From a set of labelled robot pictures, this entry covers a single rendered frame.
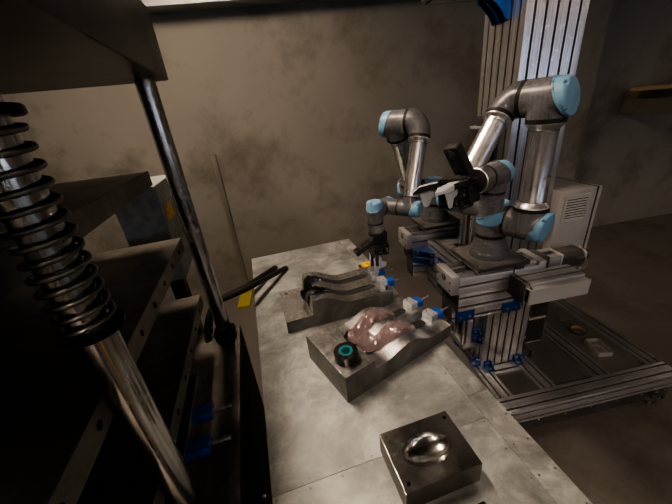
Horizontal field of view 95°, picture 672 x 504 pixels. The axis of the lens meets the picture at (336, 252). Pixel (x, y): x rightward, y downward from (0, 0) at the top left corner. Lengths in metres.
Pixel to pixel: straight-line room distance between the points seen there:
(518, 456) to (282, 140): 2.75
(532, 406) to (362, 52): 2.84
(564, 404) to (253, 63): 3.14
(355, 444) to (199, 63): 2.89
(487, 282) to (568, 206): 0.52
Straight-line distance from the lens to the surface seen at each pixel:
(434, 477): 0.91
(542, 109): 1.21
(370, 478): 0.98
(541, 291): 1.45
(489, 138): 1.20
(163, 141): 1.22
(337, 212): 3.24
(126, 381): 0.63
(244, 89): 3.07
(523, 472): 1.05
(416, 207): 1.44
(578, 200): 1.76
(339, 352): 1.05
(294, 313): 1.41
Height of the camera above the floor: 1.66
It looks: 25 degrees down
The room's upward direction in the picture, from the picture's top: 7 degrees counter-clockwise
